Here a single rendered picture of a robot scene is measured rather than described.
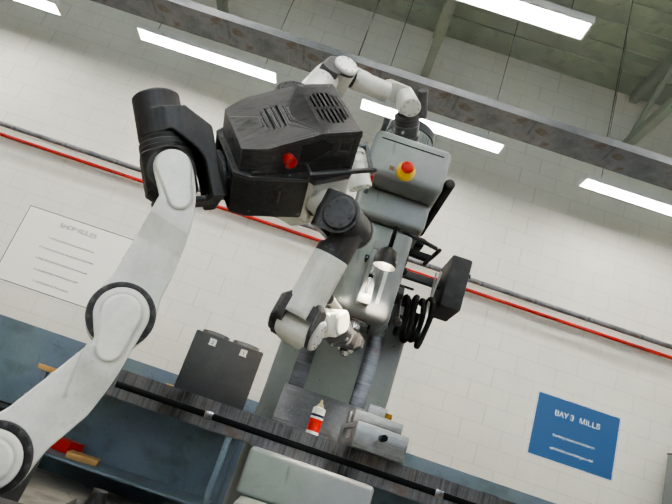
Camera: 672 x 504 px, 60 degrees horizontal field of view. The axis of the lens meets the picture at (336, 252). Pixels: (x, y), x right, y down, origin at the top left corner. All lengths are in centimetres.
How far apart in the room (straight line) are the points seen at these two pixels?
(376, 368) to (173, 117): 127
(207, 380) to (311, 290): 61
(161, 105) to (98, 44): 649
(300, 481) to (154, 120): 97
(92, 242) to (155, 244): 538
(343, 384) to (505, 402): 435
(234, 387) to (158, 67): 607
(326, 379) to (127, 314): 113
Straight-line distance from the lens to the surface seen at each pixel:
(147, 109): 148
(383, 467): 178
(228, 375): 186
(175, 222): 136
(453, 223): 679
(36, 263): 686
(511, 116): 462
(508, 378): 654
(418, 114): 206
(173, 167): 139
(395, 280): 188
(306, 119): 142
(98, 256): 667
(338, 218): 135
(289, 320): 142
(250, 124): 142
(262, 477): 162
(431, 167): 191
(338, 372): 226
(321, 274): 138
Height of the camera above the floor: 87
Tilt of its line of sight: 19 degrees up
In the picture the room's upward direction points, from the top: 19 degrees clockwise
